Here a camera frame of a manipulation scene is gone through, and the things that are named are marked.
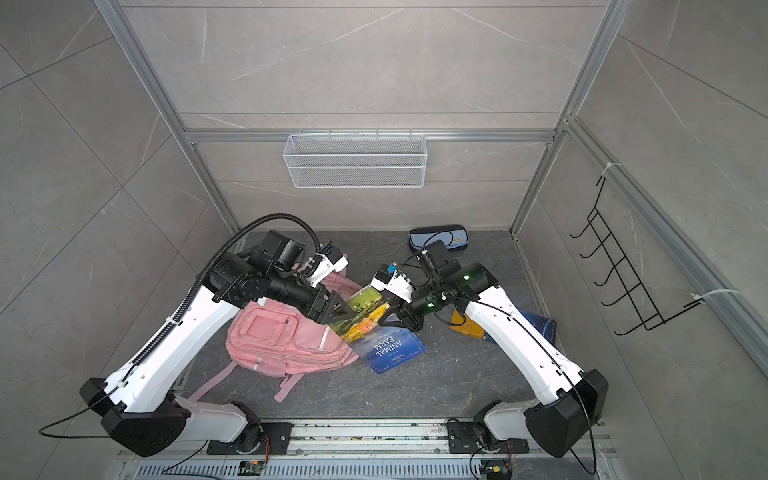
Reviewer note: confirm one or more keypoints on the Animal Farm book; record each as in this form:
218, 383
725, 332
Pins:
383, 348

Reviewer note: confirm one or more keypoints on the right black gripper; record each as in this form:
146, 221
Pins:
413, 321

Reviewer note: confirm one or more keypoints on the blue pencil case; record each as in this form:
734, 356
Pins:
453, 236

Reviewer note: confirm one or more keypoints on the blue Little Prince book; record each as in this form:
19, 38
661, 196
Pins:
545, 326

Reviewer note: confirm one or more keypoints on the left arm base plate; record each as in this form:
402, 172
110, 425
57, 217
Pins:
268, 437

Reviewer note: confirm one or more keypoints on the white cable tie lower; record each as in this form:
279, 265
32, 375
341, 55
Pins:
702, 297

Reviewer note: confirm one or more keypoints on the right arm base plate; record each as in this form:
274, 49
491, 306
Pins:
469, 436

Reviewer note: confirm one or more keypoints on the white cable tie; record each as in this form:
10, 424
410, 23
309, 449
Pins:
702, 297
608, 166

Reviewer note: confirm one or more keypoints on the aluminium mounting rail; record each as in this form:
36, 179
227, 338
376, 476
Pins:
372, 439

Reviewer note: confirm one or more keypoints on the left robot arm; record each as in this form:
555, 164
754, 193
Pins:
135, 403

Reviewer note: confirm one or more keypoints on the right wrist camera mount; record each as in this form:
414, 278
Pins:
389, 278

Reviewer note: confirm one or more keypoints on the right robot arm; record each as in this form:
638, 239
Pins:
567, 400

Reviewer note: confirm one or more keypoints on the white wire mesh basket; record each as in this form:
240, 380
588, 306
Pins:
375, 160

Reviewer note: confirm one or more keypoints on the black wall hook rack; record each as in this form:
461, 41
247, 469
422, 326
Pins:
623, 272

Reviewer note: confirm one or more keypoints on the yellow card wallet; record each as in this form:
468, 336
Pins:
465, 326

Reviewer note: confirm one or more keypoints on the pink school backpack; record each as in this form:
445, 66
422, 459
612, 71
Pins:
276, 340

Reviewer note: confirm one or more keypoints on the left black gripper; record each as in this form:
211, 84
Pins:
322, 315

